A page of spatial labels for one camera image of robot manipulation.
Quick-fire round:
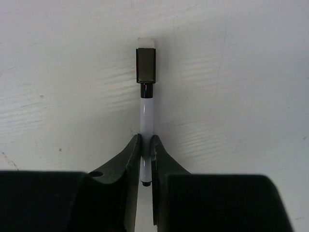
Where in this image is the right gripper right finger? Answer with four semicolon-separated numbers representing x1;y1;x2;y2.
150;135;190;226

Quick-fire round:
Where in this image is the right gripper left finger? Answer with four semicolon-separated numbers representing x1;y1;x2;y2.
89;134;142;232

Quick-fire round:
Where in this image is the black cap whiteboard marker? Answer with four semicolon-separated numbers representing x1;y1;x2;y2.
136;38;156;187

